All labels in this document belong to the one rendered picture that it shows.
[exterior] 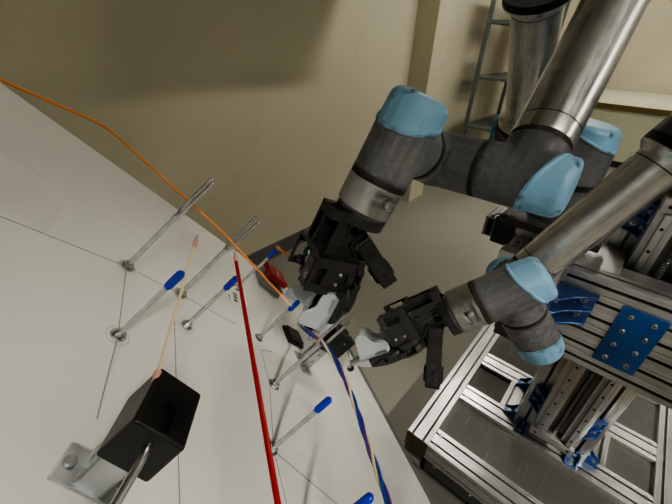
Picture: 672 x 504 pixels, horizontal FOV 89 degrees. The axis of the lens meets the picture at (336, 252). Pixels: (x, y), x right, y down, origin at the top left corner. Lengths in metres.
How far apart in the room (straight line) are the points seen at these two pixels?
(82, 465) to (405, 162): 0.38
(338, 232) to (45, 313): 0.29
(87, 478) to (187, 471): 0.08
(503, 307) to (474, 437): 1.10
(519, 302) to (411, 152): 0.29
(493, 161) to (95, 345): 0.45
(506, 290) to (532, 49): 0.46
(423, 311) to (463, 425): 1.09
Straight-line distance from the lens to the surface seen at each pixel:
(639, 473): 1.87
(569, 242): 0.71
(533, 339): 0.64
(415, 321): 0.61
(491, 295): 0.58
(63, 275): 0.40
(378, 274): 0.50
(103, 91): 2.00
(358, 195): 0.42
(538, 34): 0.81
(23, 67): 1.93
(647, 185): 0.71
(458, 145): 0.49
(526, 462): 1.67
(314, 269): 0.43
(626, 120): 6.65
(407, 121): 0.41
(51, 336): 0.34
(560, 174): 0.46
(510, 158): 0.47
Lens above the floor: 1.53
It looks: 32 degrees down
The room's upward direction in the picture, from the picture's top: 2 degrees clockwise
